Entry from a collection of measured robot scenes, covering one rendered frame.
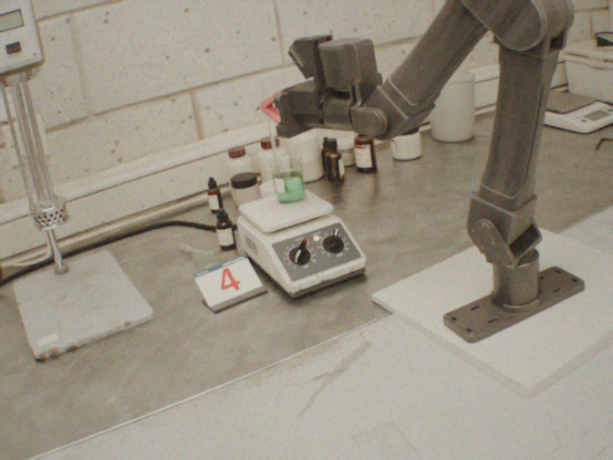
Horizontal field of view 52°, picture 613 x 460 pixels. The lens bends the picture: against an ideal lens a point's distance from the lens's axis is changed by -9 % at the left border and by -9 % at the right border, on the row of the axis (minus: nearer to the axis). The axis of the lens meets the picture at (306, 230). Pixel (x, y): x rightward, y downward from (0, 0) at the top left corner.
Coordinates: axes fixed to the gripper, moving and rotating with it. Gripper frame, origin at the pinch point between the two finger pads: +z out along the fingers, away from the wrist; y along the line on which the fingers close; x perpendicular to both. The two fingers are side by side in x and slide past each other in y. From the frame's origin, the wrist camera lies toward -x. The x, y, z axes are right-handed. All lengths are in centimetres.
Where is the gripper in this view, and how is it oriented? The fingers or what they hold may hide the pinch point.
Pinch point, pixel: (266, 106)
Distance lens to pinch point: 106.3
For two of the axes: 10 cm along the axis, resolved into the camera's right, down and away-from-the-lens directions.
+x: 1.6, 9.1, 3.7
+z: -7.0, -1.6, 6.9
